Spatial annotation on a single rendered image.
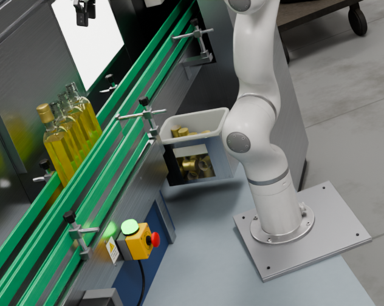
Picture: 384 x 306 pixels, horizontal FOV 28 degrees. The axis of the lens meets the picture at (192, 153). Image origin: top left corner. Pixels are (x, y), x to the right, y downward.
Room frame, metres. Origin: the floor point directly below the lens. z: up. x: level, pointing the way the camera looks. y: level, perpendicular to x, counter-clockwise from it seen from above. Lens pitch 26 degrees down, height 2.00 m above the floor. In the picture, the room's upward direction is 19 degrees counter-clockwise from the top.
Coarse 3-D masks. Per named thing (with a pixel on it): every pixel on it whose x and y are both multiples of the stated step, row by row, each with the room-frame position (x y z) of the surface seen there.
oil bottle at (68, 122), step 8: (56, 120) 1.99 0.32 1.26; (64, 120) 1.97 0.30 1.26; (72, 120) 1.99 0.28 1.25; (72, 128) 1.97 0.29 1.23; (72, 136) 1.96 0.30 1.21; (80, 136) 1.99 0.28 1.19; (80, 144) 1.98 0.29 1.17; (80, 152) 1.96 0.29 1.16; (88, 152) 2.00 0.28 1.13; (80, 160) 1.96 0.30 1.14
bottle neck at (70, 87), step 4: (68, 84) 2.11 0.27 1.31; (72, 84) 2.09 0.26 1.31; (68, 88) 2.09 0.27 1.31; (72, 88) 2.09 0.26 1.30; (76, 88) 2.10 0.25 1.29; (68, 92) 2.09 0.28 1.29; (72, 92) 2.09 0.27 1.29; (76, 92) 2.09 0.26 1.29; (72, 96) 2.09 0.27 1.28; (76, 96) 2.09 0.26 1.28; (72, 100) 2.09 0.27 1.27
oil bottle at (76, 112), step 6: (72, 108) 2.04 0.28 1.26; (78, 108) 2.05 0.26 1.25; (66, 114) 2.03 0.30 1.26; (72, 114) 2.02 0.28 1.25; (78, 114) 2.03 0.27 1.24; (78, 120) 2.02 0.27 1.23; (84, 120) 2.05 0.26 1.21; (78, 126) 2.01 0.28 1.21; (84, 126) 2.03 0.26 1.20; (84, 132) 2.02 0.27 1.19; (90, 132) 2.05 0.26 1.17; (84, 138) 2.01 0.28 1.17; (90, 138) 2.04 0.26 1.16; (90, 144) 2.02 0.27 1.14; (90, 150) 2.01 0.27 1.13
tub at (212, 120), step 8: (200, 112) 2.29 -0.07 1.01; (208, 112) 2.28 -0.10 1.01; (216, 112) 2.27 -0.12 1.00; (224, 112) 2.25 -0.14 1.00; (168, 120) 2.32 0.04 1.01; (176, 120) 2.32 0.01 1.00; (184, 120) 2.31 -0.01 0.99; (192, 120) 2.30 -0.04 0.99; (200, 120) 2.29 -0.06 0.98; (208, 120) 2.28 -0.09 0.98; (216, 120) 2.27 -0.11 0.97; (224, 120) 2.17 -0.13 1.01; (168, 128) 2.30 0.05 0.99; (192, 128) 2.30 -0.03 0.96; (200, 128) 2.29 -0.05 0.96; (208, 128) 2.28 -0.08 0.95; (216, 128) 2.27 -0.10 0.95; (160, 136) 2.23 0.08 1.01; (168, 136) 2.27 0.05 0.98; (192, 136) 2.14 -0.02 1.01; (200, 136) 2.12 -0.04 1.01; (208, 136) 2.11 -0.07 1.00
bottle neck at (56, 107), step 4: (52, 104) 1.98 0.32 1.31; (56, 104) 1.98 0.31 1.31; (60, 104) 1.99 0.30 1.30; (52, 108) 1.98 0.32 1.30; (56, 108) 1.98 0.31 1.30; (60, 108) 1.99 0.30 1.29; (52, 112) 1.99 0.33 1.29; (56, 112) 1.98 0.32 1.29; (60, 112) 1.98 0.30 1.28; (56, 116) 1.98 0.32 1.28; (60, 116) 1.98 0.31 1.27; (64, 116) 1.99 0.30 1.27
